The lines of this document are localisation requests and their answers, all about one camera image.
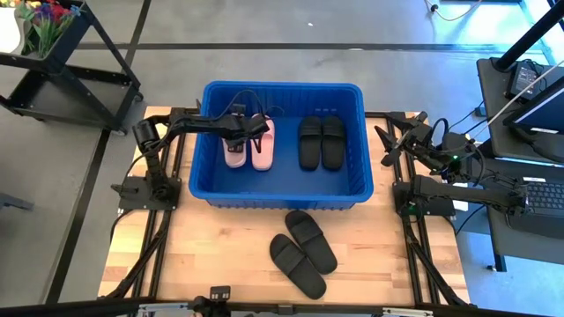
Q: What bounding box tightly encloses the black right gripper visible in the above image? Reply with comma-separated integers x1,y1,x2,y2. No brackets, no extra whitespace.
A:
374,121,444,171

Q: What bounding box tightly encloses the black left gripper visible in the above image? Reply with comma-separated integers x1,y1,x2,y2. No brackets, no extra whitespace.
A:
219,113,271,154

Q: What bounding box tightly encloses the black rubber slide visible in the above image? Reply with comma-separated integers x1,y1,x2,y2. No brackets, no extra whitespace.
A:
269,232,329,301
284,209,339,276
297,114,323,173
321,114,346,173

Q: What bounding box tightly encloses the blue plastic bin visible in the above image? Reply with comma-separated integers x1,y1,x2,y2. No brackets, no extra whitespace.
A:
188,79,375,211

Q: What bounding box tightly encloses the black desk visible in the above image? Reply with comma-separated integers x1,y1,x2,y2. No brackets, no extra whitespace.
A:
476,56,564,274

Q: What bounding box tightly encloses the black power adapter box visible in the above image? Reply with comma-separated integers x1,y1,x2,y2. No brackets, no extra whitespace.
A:
505,60,552,101

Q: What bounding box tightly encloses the black display screen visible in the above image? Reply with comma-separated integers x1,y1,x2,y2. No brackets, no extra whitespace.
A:
503,75,564,151

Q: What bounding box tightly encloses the black keyboard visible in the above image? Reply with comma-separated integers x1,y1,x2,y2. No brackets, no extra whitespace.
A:
521,175,564,220

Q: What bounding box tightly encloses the black metal pole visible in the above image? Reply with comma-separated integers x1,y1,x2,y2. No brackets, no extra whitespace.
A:
493,0,564,72

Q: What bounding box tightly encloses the black metal cart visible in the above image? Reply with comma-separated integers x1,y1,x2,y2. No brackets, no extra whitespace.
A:
0,0,145,136

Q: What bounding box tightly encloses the colourful flower bunch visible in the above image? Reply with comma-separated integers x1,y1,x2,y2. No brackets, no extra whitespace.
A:
15,0,84,59

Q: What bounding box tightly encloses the grey chair leg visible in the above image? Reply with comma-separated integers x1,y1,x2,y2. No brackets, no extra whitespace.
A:
0,191,35,212

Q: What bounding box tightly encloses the white flower pot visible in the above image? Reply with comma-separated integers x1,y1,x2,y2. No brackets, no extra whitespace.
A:
0,5,24,55

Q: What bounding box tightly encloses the white floor cable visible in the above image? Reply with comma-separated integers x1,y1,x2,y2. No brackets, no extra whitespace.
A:
423,0,484,23

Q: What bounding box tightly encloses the black table-level camera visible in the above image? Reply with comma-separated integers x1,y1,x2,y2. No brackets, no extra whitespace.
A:
189,284,234,317

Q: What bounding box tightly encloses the black aluminium table frame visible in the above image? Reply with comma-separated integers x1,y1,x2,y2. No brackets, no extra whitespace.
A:
97,105,475,317

